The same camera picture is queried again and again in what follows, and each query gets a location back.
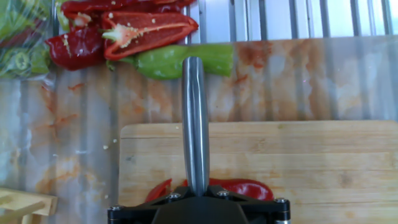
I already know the marble pattern plastic mat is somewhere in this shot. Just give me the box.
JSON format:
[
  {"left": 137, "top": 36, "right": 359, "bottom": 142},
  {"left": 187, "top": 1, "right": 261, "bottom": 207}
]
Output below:
[{"left": 0, "top": 35, "right": 398, "bottom": 224}]

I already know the large green pepper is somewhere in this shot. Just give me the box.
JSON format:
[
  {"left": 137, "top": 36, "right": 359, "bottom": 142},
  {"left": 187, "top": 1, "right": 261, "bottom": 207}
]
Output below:
[{"left": 105, "top": 43, "right": 235, "bottom": 81}]

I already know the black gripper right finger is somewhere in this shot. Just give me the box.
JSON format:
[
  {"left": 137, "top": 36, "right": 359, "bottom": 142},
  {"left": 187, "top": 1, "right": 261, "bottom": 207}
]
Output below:
[{"left": 206, "top": 185, "right": 291, "bottom": 224}]

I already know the cut red chili slice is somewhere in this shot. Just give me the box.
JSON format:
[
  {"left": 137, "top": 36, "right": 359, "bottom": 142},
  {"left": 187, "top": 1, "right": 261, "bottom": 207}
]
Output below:
[{"left": 144, "top": 178, "right": 174, "bottom": 203}]

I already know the steel cleaver knife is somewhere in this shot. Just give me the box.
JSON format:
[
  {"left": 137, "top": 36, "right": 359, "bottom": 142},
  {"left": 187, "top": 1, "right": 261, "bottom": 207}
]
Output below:
[{"left": 182, "top": 56, "right": 211, "bottom": 197}]

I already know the bag of chopped peppers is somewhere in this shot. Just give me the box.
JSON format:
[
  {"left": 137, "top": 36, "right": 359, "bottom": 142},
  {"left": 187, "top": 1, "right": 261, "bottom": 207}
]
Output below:
[{"left": 0, "top": 0, "right": 53, "bottom": 81}]

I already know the halved red pepper with seeds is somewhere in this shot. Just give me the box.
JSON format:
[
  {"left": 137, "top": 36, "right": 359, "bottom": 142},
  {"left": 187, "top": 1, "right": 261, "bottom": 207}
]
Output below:
[{"left": 101, "top": 11, "right": 200, "bottom": 62}]

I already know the wooden peg rack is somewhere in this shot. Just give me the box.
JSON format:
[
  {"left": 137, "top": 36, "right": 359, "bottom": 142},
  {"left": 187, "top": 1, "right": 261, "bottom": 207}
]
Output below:
[{"left": 0, "top": 187, "right": 59, "bottom": 224}]

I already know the red pepper piece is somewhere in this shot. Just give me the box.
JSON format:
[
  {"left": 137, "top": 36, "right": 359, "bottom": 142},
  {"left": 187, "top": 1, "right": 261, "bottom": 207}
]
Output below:
[{"left": 182, "top": 177, "right": 275, "bottom": 202}]

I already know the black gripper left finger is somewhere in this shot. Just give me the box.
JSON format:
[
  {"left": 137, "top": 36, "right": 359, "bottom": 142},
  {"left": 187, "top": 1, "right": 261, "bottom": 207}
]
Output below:
[{"left": 107, "top": 185, "right": 198, "bottom": 224}]

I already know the red pepper with green stem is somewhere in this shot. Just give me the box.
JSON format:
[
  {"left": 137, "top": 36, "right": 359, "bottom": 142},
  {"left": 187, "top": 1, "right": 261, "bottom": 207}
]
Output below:
[{"left": 45, "top": 26, "right": 107, "bottom": 72}]

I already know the bamboo cutting board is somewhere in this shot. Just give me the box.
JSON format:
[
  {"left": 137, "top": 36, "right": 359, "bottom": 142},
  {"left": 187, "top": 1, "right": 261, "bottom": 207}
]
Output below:
[{"left": 118, "top": 120, "right": 398, "bottom": 224}]

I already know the dark red pepper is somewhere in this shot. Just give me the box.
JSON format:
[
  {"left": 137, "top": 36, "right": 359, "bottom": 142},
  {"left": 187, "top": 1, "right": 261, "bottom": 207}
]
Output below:
[{"left": 60, "top": 0, "right": 197, "bottom": 20}]

